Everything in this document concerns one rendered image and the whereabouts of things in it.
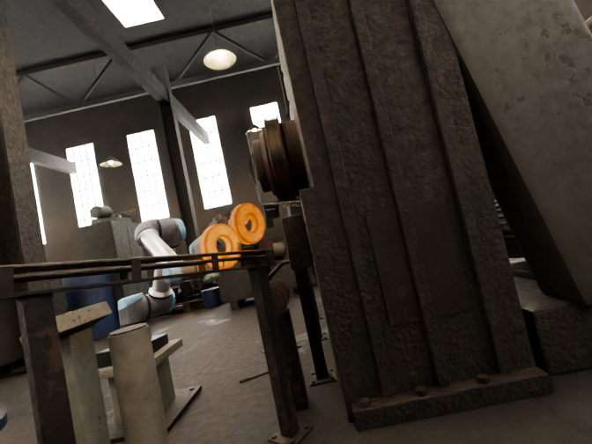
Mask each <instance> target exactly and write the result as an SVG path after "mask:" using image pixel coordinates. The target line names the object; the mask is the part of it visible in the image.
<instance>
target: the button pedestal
mask: <svg viewBox="0 0 592 444"><path fill-rule="evenodd" d="M112 313H113V312H112V310H111V309H110V307H109V305H108V304H107V302H106V301H104V302H101V303H98V304H95V305H92V306H89V307H84V308H80V309H78V310H75V311H72V312H69V313H66V314H61V315H58V316H56V317H55V318H56V323H57V328H58V334H59V340H60V345H61V351H62V356H63V366H64V372H65V378H66V383H67V389H68V394H69V400H70V410H71V416H72V421H73V427H74V433H75V438H76V443H77V444H111V442H110V437H109V431H108V426H107V416H106V411H105V405H104V400H103V395H102V390H101V385H100V375H99V369H98V364H97V359H96V353H95V348H94V342H93V333H92V328H91V327H92V326H93V325H94V324H95V323H97V322H99V321H101V320H102V319H104V318H106V317H107V316H109V315H111V314H112Z"/></svg>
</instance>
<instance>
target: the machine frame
mask: <svg viewBox="0 0 592 444"><path fill-rule="evenodd" d="M270 1H271V8H272V13H273V19H274V25H275V31H276V36H277V47H278V53H279V60H280V65H281V71H283V73H284V77H283V80H284V83H285V90H286V95H287V99H288V100H289V101H290V106H289V108H290V117H291V120H294V121H295V123H296V127H297V131H298V134H299V138H300V145H301V150H302V154H303V158H304V162H305V167H306V172H307V180H308V186H309V188H308V189H301V190H300V201H301V205H302V211H303V216H304V220H305V222H306V229H307V237H308V240H309V245H310V249H311V253H312V254H313V262H314V269H315V274H316V277H317V282H318V286H319V290H320V294H321V299H322V306H323V311H324V314H325V319H326V323H327V327H328V332H329V339H330V343H331V347H332V351H333V355H334V359H335V362H336V367H337V374H338V378H339V381H340V386H341V389H342V394H343V398H344V405H345V409H346V413H347V417H348V420H349V422H350V423H351V422H355V426H356V429H357V431H364V430H368V429H373V428H377V427H382V426H390V425H395V424H400V423H404V422H409V421H413V420H418V419H422V418H430V417H435V416H439V415H444V414H449V413H453V412H458V411H466V410H471V409H476V408H480V407H485V406H489V405H494V404H498V403H506V402H511V401H515V400H520V399H524V398H529V397H533V396H541V395H547V394H551V393H553V389H552V385H551V380H550V376H549V375H548V373H546V372H545V371H544V370H542V369H540V368H538V367H536V363H535V360H534V356H533V352H532V349H531V345H530V341H529V335H528V331H527V328H526V324H525V321H524V317H523V313H522V308H521V304H520V301H519V297H518V293H517V290H516V286H515V282H514V276H513V272H512V269H511V265H510V262H509V258H508V254H507V249H506V245H505V242H504V238H503V234H502V231H501V227H500V221H499V217H498V213H497V210H496V206H495V202H494V199H493V195H492V189H491V186H490V182H489V179H488V175H487V172H486V168H485V162H484V158H483V154H482V152H481V148H480V144H479V141H478V138H477V132H476V128H475V124H474V121H473V117H472V113H471V110H470V103H469V100H468V96H467V93H466V89H465V85H464V82H463V76H462V73H461V69H460V65H459V62H458V58H457V54H456V51H455V46H454V44H453V42H452V40H451V38H450V36H449V34H448V31H447V29H446V27H445V26H444V24H443V22H442V20H441V18H440V15H439V13H438V12H437V10H436V8H435V6H434V4H433V1H432V0H270Z"/></svg>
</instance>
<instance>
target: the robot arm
mask: <svg viewBox="0 0 592 444"><path fill-rule="evenodd" d="M230 216H231V213H230V212H228V213H222V214H220V213H219V214H218V215H217V216H216V217H215V218H214V219H213V221H212V222H211V223H210V224H209V225H208V227H209V226H214V225H216V224H226V225H228V226H230ZM135 239H136V242H137V244H138V245H139V246H140V247H142V248H145V249H146V250H147V251H148V252H149V253H150V254H151V255H152V256H159V255H176V253H175V250H176V249H177V248H178V247H179V246H180V241H184V240H185V239H186V228H185V225H184V224H183V222H182V221H181V220H180V219H178V218H161V219H147V220H145V221H144V222H142V223H141V224H139V225H138V227H137V229H136V231H135ZM200 239H201V236H200V237H199V238H198V239H196V240H194V241H193V243H192V244H191V245H190V246H189V252H190V254H201V252H200V247H199V244H200ZM220 243H221V244H222V245H223V246H224V247H225V248H226V244H225V242H224V241H223V240H222V239H220V238H218V240H217V246H218V245H219V244H220ZM198 271H199V269H198V265H197V266H187V267H178V268H168V269H159V270H155V271H154V277H159V276H167V275H175V274H182V273H190V272H198ZM219 277H220V273H211V274H204V275H197V276H190V277H177V278H169V279H162V280H155V281H153V284H152V287H151V288H150V289H149V293H148V294H146V295H143V294H142V293H138V294H135V295H131V296H129V297H126V298H123V299H121V300H119V301H118V312H119V320H120V328H121V329H122V328H125V327H128V326H131V325H135V324H139V323H146V319H145V318H147V317H151V316H154V315H161V314H165V313H167V312H170V311H171V310H172V309H173V308H174V305H175V295H174V292H173V291H172V289H171V288H170V284H172V283H180V282H182V281H187V280H192V279H198V278H201V279H202V280H203V282H204V283H210V282H212V281H215V280H217V279H218V278H219Z"/></svg>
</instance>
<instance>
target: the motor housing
mask: <svg viewBox="0 0 592 444"><path fill-rule="evenodd" d="M270 289H271V294H272V299H273V303H274V308H275V312H276V317H277V324H278V328H279V333H280V337H281V342H282V346H283V351H284V355H285V363H286V367H287V372H288V376H289V381H290V385H291V390H292V397H293V401H294V406H295V410H296V411H303V410H307V409H308V398H307V390H306V385H305V381H304V377H303V373H302V368H301V363H300V356H299V352H298V347H297V343H296V338H295V335H294V330H293V325H292V317H291V314H290V309H289V307H287V304H288V301H289V298H290V292H289V289H288V287H287V286H286V285H285V284H284V283H283V282H281V281H278V280H272V281H270Z"/></svg>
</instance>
